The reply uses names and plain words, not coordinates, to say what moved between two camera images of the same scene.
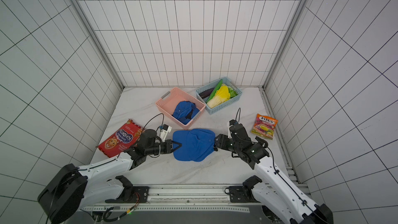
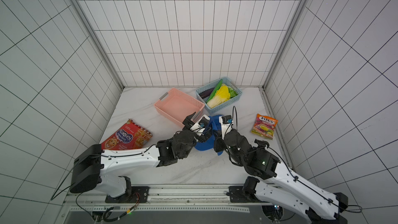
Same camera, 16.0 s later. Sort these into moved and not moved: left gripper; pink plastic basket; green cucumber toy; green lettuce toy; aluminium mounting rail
Moved: left gripper
Not moved: green lettuce toy; aluminium mounting rail; pink plastic basket; green cucumber toy
